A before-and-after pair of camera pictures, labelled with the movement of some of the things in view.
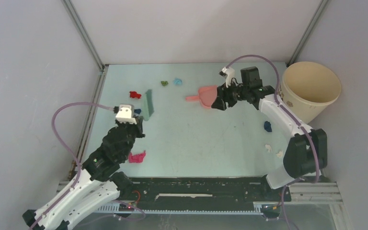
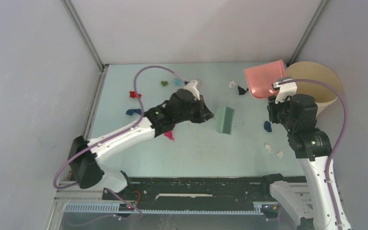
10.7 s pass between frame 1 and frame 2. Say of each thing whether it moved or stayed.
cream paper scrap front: stayed
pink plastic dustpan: moved
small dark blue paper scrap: stayed
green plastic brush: moved
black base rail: stayed
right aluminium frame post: stayed
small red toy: stayed
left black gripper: moved
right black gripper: moved
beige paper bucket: stayed
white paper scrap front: stayed
